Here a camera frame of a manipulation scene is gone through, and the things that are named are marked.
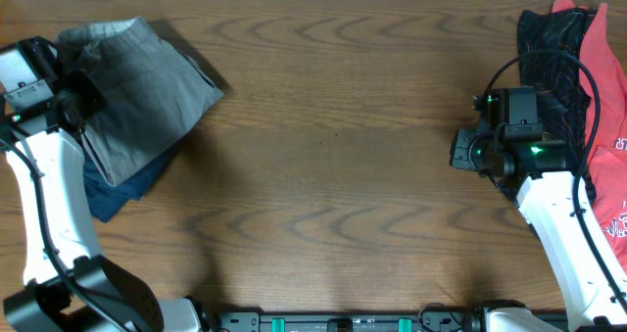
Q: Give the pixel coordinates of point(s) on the grey shorts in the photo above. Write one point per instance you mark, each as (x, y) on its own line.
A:
(154, 94)

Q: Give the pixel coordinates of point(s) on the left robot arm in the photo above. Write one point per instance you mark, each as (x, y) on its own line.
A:
(69, 284)

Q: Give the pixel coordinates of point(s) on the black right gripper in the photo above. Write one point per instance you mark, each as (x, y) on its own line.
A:
(459, 157)

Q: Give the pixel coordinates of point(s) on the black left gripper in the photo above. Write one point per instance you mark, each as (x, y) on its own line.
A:
(83, 84)

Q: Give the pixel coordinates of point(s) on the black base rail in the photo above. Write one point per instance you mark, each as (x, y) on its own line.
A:
(432, 317)

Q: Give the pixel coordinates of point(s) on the red printed t-shirt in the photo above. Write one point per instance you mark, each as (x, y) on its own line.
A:
(607, 160)

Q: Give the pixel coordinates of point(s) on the folded navy blue garment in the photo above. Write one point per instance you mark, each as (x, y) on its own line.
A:
(105, 201)

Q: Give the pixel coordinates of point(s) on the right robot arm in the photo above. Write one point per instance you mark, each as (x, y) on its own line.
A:
(508, 148)

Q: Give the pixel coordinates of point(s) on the black patterned garment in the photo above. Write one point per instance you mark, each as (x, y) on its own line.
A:
(562, 102)

